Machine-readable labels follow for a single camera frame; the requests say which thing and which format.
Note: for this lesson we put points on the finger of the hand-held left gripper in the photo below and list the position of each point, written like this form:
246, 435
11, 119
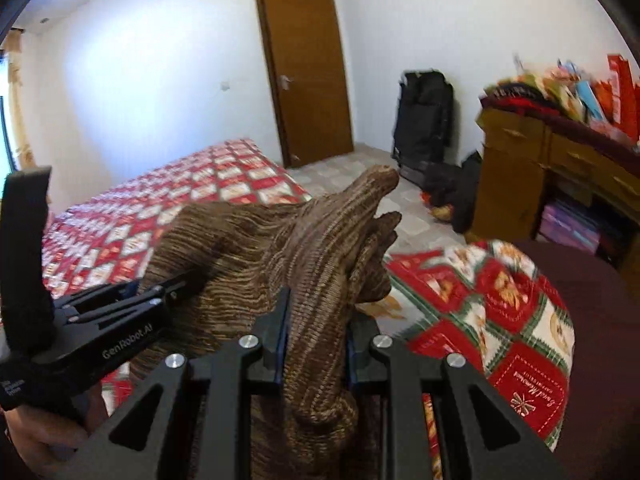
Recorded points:
135, 305
135, 290

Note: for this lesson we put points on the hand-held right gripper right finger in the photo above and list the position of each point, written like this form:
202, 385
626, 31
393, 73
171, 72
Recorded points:
351, 360

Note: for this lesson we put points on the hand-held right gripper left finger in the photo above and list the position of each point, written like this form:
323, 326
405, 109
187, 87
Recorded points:
282, 332

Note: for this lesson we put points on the brown knitted sweater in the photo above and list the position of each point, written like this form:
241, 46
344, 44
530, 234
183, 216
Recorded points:
310, 260

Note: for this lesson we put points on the person's left hand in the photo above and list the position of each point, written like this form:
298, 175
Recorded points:
55, 430

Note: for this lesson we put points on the red checked printed blanket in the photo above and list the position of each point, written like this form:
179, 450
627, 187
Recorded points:
200, 185

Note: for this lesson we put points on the black bag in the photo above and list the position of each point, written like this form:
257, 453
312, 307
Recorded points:
462, 190

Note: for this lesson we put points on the yellow patterned curtain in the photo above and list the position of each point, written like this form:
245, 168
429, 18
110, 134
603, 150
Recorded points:
20, 110

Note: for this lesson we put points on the window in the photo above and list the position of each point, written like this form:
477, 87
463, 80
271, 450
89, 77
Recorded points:
5, 120

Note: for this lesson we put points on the maroon bed sheet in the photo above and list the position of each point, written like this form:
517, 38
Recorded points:
600, 340

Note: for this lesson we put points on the black suitcase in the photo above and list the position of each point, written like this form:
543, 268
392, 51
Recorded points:
422, 120

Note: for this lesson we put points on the pink storage boxes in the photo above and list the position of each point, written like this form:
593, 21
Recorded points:
567, 227

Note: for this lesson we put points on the wooden dresser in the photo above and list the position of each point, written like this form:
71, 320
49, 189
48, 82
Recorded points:
510, 160

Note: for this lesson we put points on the brown wooden door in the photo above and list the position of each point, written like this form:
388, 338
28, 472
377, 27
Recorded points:
310, 75

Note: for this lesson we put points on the pile of colourful packets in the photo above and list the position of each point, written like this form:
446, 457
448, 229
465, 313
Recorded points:
590, 95

